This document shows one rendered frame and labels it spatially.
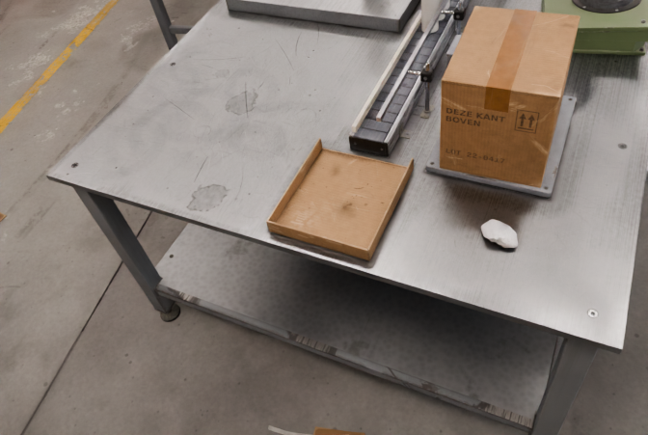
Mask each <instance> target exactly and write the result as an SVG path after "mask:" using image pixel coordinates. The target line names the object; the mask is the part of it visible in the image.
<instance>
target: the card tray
mask: <svg viewBox="0 0 648 435"><path fill-rule="evenodd" d="M413 170H414V158H412V159H411V161H410V163H409V165H408V167H406V166H401V165H397V164H392V163H389V162H384V161H380V160H375V159H371V158H366V157H362V156H358V155H354V154H349V153H345V152H340V151H336V150H328V149H324V148H322V143H321V138H319V139H318V141H317V142H316V144H315V145H314V147H313V148H312V150H311V152H310V154H309V155H308V157H307V158H306V160H305V161H304V163H303V165H302V166H301V168H300V169H299V171H298V172H297V174H296V176H295V177H294V179H293V180H292V181H291V182H290V184H289V186H288V187H287V189H286V190H285V192H284V193H283V195H282V197H281V199H280V200H279V202H278V203H277V205H276V206H275V208H274V210H273V211H272V213H271V214H270V216H269V217H268V219H267V221H266V223H267V226H268V229H269V231H270V232H273V233H276V234H280V235H283V236H287V237H290V238H293V239H297V240H300V241H304V242H307V243H310V244H313V245H316V246H320V247H323V248H326V249H330V250H333V251H337V252H340V253H343V254H346V255H349V256H353V257H356V258H362V259H365V260H369V261H370V260H371V258H372V256H373V253H374V251H375V249H376V247H377V245H378V243H379V241H380V239H381V237H382V234H383V232H384V230H385V228H386V226H387V224H388V222H389V221H390V219H391V216H392V213H393V211H394V209H395V207H396V205H397V203H398V201H399V198H400V196H401V194H402V192H403V190H404V188H405V186H406V184H407V182H408V179H409V177H410V175H411V173H412V171H413Z"/></svg>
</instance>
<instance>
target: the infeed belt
mask: <svg viewBox="0 0 648 435"><path fill-rule="evenodd" d="M459 1H460V0H450V5H449V6H450V8H449V10H448V11H454V10H455V8H456V7H457V5H458V2H459ZM450 18H451V15H450V14H445V19H444V20H443V21H441V22H439V30H438V32H437V33H435V34H432V35H429V37H428V39H427V40H426V42H425V44H424V46H423V48H422V49H421V51H420V53H419V55H418V56H417V58H416V60H415V62H414V63H413V65H412V67H411V69H410V70H414V71H422V69H423V68H424V66H425V63H426V62H427V61H428V59H429V57H430V55H431V53H432V51H433V49H434V48H435V46H436V44H437V42H438V40H439V38H440V36H441V35H442V33H443V31H444V29H445V27H446V25H447V24H448V22H449V20H450ZM423 34H424V33H422V32H421V23H420V25H419V27H418V29H417V30H416V32H415V33H414V35H413V37H412V38H411V40H410V42H409V44H408V45H407V47H406V49H405V50H404V52H403V54H402V55H401V57H400V59H399V61H398V62H397V64H396V66H395V67H394V69H393V71H392V72H391V75H390V77H389V78H388V80H387V82H386V83H385V85H384V87H383V88H382V90H381V92H380V94H379V95H378V96H377V98H376V99H375V101H374V103H373V105H372V106H371V108H370V110H369V111H368V113H367V115H366V116H365V118H364V121H363V122H362V124H361V126H360V127H359V129H358V131H357V132H355V133H354V135H353V137H354V138H359V139H364V140H368V141H373V142H377V143H382V144H383V143H384V141H385V139H386V138H387V136H388V134H389V132H390V130H391V128H392V126H393V124H394V122H395V120H396V118H397V116H398V114H399V113H400V111H401V109H402V107H403V105H404V103H405V101H406V100H407V98H408V96H409V94H410V92H411V90H412V89H413V88H414V86H415V84H416V82H417V80H418V78H419V77H418V76H416V75H411V74H407V76H406V78H405V80H404V81H403V83H402V85H401V87H400V88H399V90H398V92H397V94H396V96H395V97H394V99H393V101H392V103H391V105H390V107H389V109H388V111H387V113H386V114H385V116H384V118H383V119H382V120H381V122H377V121H376V117H377V115H378V113H379V111H380V110H381V108H382V106H383V104H384V103H385V101H386V99H387V97H388V96H389V94H390V92H391V90H392V88H393V86H394V84H395V83H396V81H397V79H398V77H399V76H400V74H401V72H402V70H403V69H404V68H405V66H406V64H407V63H408V61H409V59H410V57H411V56H412V54H413V52H414V50H415V49H416V47H417V45H418V43H419V41H420V39H421V37H422V36H423Z"/></svg>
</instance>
